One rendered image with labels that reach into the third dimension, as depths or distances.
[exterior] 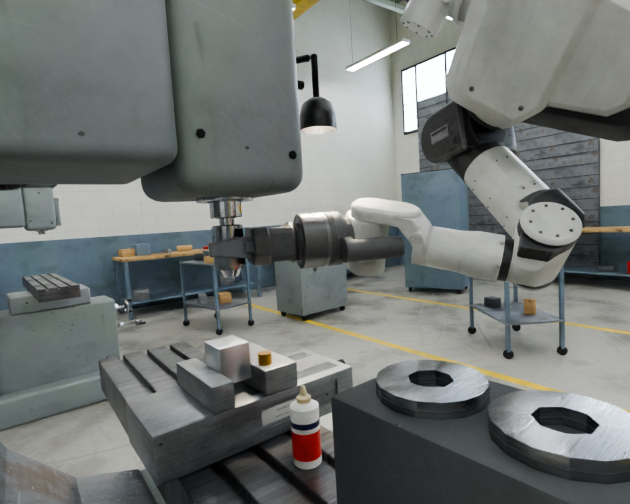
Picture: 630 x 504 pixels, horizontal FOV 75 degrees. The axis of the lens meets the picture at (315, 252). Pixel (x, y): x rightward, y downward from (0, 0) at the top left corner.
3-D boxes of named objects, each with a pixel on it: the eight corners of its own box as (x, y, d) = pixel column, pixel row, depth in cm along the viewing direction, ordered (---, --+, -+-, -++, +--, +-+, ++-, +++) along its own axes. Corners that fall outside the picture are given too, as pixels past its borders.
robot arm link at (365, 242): (315, 204, 68) (378, 200, 71) (313, 262, 73) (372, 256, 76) (338, 229, 59) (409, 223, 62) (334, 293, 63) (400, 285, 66)
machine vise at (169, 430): (306, 380, 86) (302, 329, 85) (354, 403, 74) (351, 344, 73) (128, 443, 65) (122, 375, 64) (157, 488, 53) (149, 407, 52)
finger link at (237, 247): (207, 239, 59) (250, 235, 61) (210, 261, 60) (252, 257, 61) (208, 239, 58) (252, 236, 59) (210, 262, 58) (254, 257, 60)
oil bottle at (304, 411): (311, 450, 60) (306, 377, 59) (328, 462, 57) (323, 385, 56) (287, 461, 58) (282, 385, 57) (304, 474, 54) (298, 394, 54)
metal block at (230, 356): (235, 368, 71) (232, 334, 71) (251, 377, 66) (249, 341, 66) (206, 376, 68) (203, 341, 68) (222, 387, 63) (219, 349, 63)
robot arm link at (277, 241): (242, 217, 69) (311, 212, 72) (247, 273, 70) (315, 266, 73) (252, 215, 57) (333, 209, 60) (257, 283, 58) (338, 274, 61)
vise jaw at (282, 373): (253, 362, 79) (252, 342, 78) (298, 385, 67) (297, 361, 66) (224, 371, 75) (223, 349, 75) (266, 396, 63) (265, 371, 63)
